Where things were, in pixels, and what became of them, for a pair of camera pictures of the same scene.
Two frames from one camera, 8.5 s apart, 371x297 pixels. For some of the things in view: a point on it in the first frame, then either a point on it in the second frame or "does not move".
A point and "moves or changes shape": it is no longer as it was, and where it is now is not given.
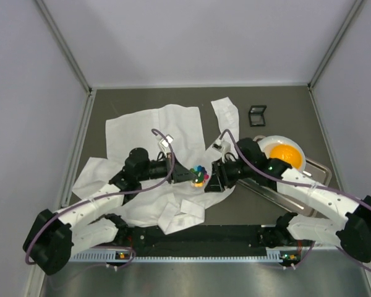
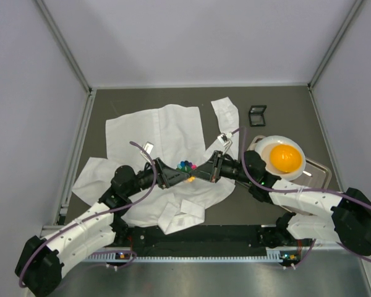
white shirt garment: [159, 164] does not move
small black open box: [256, 115] does not move
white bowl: [284, 148] does not move
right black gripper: [220, 174] -> [217, 166]
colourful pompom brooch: [201, 172] moves or changes shape
